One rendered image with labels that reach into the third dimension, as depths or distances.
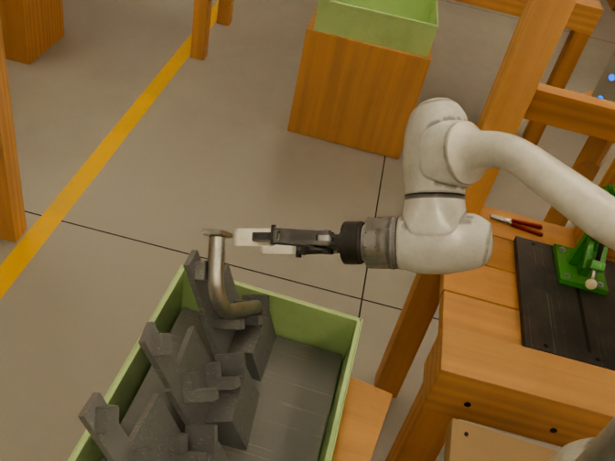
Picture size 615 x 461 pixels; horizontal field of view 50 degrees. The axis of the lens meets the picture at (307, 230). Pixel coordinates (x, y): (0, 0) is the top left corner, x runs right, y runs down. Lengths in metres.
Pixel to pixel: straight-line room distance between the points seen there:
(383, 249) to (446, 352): 0.49
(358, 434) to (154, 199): 1.97
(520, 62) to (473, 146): 0.70
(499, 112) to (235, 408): 1.00
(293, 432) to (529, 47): 1.04
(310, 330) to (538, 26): 0.89
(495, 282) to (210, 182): 1.87
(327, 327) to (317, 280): 1.43
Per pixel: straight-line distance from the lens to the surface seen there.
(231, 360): 1.32
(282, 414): 1.38
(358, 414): 1.49
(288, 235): 1.08
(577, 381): 1.63
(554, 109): 1.89
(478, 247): 1.08
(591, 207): 0.94
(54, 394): 2.44
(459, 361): 1.52
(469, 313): 1.67
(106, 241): 2.94
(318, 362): 1.48
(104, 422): 1.03
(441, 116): 1.10
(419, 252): 1.08
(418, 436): 1.70
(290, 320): 1.47
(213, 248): 1.21
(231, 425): 1.27
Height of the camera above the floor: 1.98
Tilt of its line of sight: 40 degrees down
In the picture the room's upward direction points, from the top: 14 degrees clockwise
